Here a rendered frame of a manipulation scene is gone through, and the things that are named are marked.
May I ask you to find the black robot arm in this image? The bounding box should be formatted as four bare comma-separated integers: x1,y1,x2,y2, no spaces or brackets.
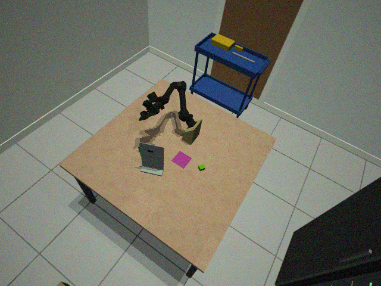
142,81,196,128

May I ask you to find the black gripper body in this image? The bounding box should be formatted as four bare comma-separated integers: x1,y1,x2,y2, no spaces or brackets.
142,104,160,116

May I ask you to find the purple flat square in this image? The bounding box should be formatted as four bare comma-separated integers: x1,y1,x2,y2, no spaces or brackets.
172,151,192,168

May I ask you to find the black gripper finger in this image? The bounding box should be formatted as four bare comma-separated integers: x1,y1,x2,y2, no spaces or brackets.
139,112,147,121
145,107,156,118

